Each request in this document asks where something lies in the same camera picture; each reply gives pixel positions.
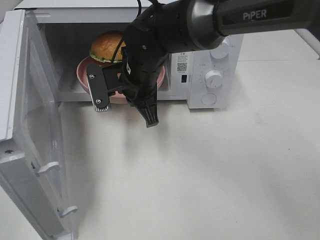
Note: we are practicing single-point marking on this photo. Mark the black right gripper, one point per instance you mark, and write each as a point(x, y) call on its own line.
point(138, 80)

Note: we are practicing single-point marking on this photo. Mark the pink plate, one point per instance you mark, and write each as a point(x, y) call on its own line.
point(118, 98)

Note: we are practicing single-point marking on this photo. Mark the toy burger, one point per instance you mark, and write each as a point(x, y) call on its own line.
point(103, 47)

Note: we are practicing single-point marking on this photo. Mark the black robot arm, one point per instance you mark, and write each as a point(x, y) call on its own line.
point(196, 25)

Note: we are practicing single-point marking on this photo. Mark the white door release button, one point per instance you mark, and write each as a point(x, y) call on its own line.
point(209, 99)

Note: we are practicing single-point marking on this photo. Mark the warning label sticker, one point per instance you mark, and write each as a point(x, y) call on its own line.
point(182, 62)

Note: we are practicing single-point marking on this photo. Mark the white microwave oven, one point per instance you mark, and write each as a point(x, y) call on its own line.
point(201, 78)

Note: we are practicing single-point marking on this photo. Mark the white lower control knob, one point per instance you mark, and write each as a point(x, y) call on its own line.
point(213, 79)

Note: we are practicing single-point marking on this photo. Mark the white control knob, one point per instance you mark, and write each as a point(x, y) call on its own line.
point(213, 79)
point(222, 50)

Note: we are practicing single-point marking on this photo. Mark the white upper control knob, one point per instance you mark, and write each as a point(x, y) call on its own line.
point(222, 50)

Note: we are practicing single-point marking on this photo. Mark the white microwave door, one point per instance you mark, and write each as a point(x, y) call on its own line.
point(32, 164)

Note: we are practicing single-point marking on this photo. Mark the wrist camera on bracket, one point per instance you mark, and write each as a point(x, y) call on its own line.
point(103, 82)

